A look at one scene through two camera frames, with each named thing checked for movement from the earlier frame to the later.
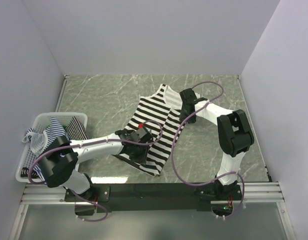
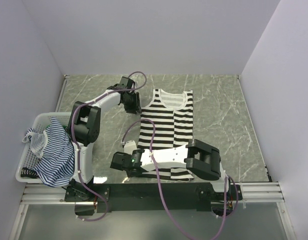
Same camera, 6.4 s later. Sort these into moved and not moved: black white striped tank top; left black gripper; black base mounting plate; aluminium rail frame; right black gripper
Moved: left black gripper; right black gripper; black white striped tank top
Not moved: aluminium rail frame; black base mounting plate
